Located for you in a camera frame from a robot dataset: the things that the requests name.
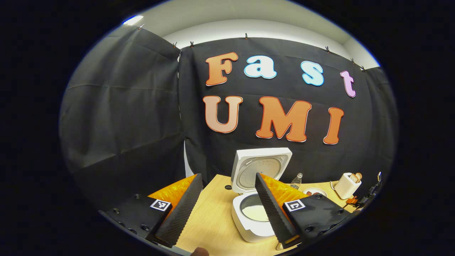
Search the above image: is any clear plastic water bottle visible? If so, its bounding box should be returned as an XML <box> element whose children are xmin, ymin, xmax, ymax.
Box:
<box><xmin>290</xmin><ymin>173</ymin><xmax>304</xmax><ymax>191</ymax></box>

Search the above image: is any white rice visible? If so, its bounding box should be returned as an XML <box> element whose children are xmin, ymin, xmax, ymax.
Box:
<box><xmin>242</xmin><ymin>205</ymin><xmax>270</xmax><ymax>222</ymax></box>

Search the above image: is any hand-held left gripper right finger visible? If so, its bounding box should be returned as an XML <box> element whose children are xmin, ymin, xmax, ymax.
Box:
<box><xmin>255</xmin><ymin>172</ymin><xmax>351</xmax><ymax>250</ymax></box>

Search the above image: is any white toaster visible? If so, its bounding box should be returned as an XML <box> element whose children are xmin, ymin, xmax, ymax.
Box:
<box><xmin>334</xmin><ymin>173</ymin><xmax>362</xmax><ymax>200</ymax></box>

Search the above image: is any white rice cooker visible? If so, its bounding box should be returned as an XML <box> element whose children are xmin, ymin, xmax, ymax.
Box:
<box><xmin>231</xmin><ymin>148</ymin><xmax>293</xmax><ymax>243</ymax></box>

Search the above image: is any white round plate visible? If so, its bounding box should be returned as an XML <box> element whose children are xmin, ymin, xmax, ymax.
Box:
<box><xmin>303</xmin><ymin>188</ymin><xmax>328</xmax><ymax>198</ymax></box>

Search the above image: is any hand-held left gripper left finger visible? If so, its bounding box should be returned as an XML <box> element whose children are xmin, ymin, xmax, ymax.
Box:
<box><xmin>100</xmin><ymin>173</ymin><xmax>204</xmax><ymax>249</ymax></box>

